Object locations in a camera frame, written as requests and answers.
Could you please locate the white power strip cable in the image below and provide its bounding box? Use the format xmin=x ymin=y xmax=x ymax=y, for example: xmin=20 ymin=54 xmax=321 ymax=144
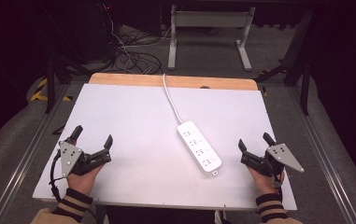
xmin=162 ymin=73 xmax=184 ymax=125

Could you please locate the person's left hand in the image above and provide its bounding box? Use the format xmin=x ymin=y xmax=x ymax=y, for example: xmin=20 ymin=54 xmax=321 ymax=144
xmin=65 ymin=164 xmax=105 ymax=197

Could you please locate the white power strip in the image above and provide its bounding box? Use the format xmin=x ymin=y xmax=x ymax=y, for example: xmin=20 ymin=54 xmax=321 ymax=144
xmin=177 ymin=120 xmax=223 ymax=177

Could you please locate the black tripod stand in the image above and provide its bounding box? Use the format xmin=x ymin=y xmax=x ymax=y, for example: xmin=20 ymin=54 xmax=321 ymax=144
xmin=39 ymin=3 xmax=94 ymax=115

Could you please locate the person's right hand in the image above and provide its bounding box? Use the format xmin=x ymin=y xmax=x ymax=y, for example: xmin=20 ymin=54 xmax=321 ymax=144
xmin=248 ymin=166 xmax=286 ymax=196

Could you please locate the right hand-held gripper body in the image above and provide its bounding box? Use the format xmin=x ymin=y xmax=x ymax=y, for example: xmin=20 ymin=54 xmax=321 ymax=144
xmin=240 ymin=143 xmax=306 ymax=177

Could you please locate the white board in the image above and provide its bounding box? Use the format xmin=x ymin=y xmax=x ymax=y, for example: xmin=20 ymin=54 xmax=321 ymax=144
xmin=32 ymin=82 xmax=298 ymax=212

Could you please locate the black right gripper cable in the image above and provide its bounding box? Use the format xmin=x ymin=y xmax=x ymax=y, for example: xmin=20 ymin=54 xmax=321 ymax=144
xmin=268 ymin=158 xmax=293 ymax=197

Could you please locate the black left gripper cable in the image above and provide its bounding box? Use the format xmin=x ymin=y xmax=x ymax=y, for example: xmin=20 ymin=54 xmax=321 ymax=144
xmin=49 ymin=150 xmax=64 ymax=203

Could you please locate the person's dark lap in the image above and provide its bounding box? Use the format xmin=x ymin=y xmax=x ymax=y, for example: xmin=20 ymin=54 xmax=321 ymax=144
xmin=104 ymin=204 xmax=217 ymax=224

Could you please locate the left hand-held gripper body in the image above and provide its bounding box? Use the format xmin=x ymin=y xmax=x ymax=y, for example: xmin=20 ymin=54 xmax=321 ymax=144
xmin=59 ymin=140 xmax=112 ymax=178

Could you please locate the wooden table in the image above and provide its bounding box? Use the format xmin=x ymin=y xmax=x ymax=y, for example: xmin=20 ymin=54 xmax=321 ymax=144
xmin=88 ymin=72 xmax=260 ymax=91

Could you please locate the tangle of floor cables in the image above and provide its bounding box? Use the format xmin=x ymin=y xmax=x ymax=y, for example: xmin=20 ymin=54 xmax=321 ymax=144
xmin=99 ymin=3 xmax=179 ymax=76

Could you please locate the yellow black hazard tape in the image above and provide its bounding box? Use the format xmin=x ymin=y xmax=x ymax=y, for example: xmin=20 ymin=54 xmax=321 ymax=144
xmin=30 ymin=77 xmax=74 ymax=103

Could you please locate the black metal stand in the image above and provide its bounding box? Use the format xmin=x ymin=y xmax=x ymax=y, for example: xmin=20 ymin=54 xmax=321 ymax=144
xmin=253 ymin=7 xmax=315 ymax=117

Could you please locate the white metal stand frame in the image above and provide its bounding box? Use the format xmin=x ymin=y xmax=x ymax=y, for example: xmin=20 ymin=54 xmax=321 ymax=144
xmin=166 ymin=4 xmax=257 ymax=72

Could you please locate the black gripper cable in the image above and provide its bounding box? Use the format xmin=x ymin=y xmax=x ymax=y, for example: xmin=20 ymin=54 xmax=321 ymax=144
xmin=268 ymin=158 xmax=293 ymax=197
xmin=49 ymin=150 xmax=64 ymax=203

